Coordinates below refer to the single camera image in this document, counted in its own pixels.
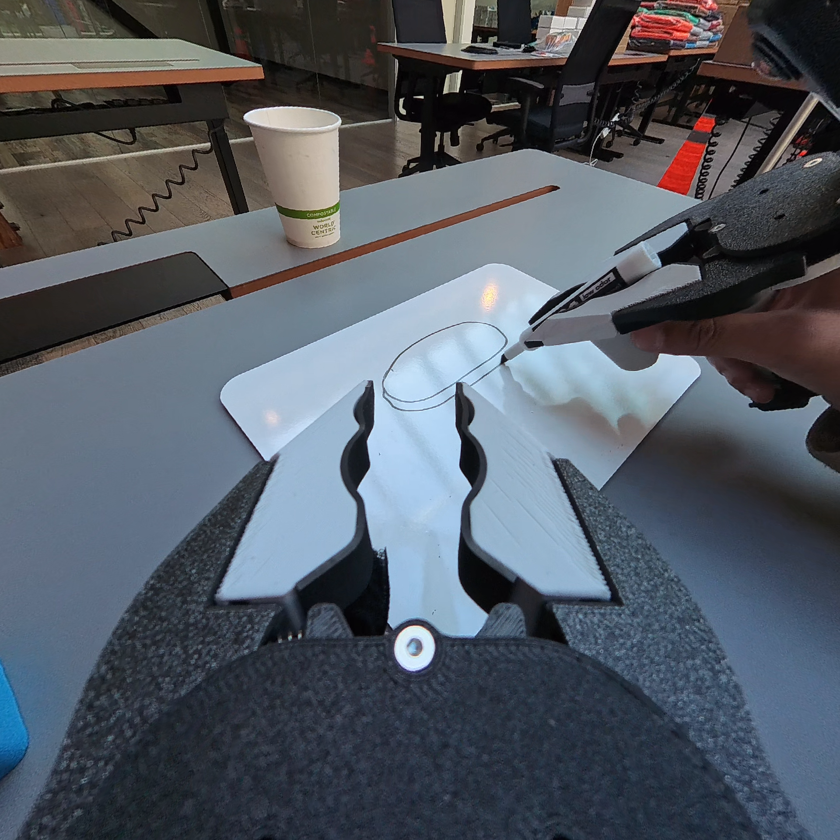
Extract white whiteboard sheet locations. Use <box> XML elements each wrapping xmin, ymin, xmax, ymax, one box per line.
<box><xmin>220</xmin><ymin>264</ymin><xmax>702</xmax><ymax>637</ymax></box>

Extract black desk cable flap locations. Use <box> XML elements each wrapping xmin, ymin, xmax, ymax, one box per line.
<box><xmin>0</xmin><ymin>251</ymin><xmax>232</xmax><ymax>366</ymax></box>

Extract stack of white boxes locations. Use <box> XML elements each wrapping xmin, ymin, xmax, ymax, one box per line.
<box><xmin>535</xmin><ymin>0</ymin><xmax>588</xmax><ymax>34</ymax></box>

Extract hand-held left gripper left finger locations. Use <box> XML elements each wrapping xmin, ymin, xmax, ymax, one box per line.
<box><xmin>215</xmin><ymin>381</ymin><xmax>376</xmax><ymax>611</ymax></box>

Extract black coiled cable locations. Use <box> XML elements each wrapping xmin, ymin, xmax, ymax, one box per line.
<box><xmin>98</xmin><ymin>146</ymin><xmax>219</xmax><ymax>245</ymax></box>
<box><xmin>694</xmin><ymin>121</ymin><xmax>724</xmax><ymax>199</ymax></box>

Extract grey desk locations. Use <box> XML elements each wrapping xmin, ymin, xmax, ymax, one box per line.
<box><xmin>0</xmin><ymin>149</ymin><xmax>840</xmax><ymax>840</ymax></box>

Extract person's right hand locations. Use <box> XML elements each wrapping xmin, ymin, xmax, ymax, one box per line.
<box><xmin>630</xmin><ymin>269</ymin><xmax>840</xmax><ymax>404</ymax></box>

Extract white dry-erase marker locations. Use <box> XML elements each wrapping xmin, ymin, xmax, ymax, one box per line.
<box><xmin>500</xmin><ymin>241</ymin><xmax>662</xmax><ymax>366</ymax></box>

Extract person's right forearm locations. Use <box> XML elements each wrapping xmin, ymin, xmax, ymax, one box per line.
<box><xmin>806</xmin><ymin>410</ymin><xmax>840</xmax><ymax>475</ymax></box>

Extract white paper cup green band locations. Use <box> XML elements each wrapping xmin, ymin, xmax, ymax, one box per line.
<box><xmin>243</xmin><ymin>106</ymin><xmax>343</xmax><ymax>248</ymax></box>

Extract office desk black legs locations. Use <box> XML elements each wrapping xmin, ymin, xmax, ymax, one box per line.
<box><xmin>696</xmin><ymin>59</ymin><xmax>811</xmax><ymax>172</ymax></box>
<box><xmin>0</xmin><ymin>38</ymin><xmax>265</xmax><ymax>215</ymax></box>
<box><xmin>377</xmin><ymin>39</ymin><xmax>670</xmax><ymax>172</ymax></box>

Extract black office chair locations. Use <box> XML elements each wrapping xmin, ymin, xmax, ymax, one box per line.
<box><xmin>392</xmin><ymin>0</ymin><xmax>494</xmax><ymax>173</ymax></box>
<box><xmin>478</xmin><ymin>0</ymin><xmax>665</xmax><ymax>158</ymax></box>

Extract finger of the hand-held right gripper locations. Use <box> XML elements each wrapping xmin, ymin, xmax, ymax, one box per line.
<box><xmin>524</xmin><ymin>264</ymin><xmax>704</xmax><ymax>350</ymax></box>
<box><xmin>616</xmin><ymin>218</ymin><xmax>713</xmax><ymax>266</ymax></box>

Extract blue and black whiteboard eraser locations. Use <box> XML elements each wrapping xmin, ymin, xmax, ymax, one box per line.
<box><xmin>0</xmin><ymin>659</ymin><xmax>30</xmax><ymax>782</ymax></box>

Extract stack of folded clothes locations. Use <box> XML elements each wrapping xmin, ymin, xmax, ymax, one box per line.
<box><xmin>630</xmin><ymin>0</ymin><xmax>749</xmax><ymax>55</ymax></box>

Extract red floor cable cover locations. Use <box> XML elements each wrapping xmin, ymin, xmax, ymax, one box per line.
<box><xmin>656</xmin><ymin>115</ymin><xmax>718</xmax><ymax>198</ymax></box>

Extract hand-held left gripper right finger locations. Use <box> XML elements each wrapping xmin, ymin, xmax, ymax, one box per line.
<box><xmin>455</xmin><ymin>382</ymin><xmax>624</xmax><ymax>618</ymax></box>

